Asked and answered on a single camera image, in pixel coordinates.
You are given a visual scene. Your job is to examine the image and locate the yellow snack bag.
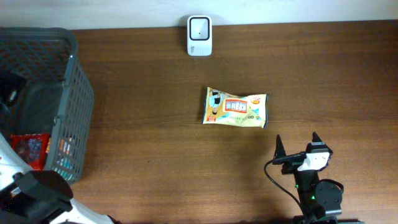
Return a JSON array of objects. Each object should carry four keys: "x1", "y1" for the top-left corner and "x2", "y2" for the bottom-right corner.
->
[{"x1": 202, "y1": 87, "x2": 269, "y2": 128}]

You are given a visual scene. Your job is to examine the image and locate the red snack packet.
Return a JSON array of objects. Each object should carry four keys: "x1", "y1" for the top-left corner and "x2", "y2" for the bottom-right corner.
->
[{"x1": 11, "y1": 133, "x2": 50, "y2": 170}]

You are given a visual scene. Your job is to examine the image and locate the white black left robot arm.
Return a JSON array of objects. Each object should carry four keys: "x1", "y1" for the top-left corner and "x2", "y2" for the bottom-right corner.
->
[{"x1": 1, "y1": 136, "x2": 119, "y2": 223}]

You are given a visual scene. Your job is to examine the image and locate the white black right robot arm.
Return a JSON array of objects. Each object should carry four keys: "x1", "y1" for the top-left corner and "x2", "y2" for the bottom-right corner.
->
[{"x1": 271, "y1": 133, "x2": 344, "y2": 223}]

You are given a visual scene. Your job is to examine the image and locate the white barcode scanner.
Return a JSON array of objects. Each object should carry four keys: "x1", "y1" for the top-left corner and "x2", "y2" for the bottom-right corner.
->
[{"x1": 187, "y1": 15, "x2": 213, "y2": 57}]

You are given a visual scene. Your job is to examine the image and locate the grey plastic mesh basket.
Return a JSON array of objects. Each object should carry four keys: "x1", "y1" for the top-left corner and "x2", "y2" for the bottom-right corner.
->
[{"x1": 1, "y1": 27, "x2": 95, "y2": 185}]

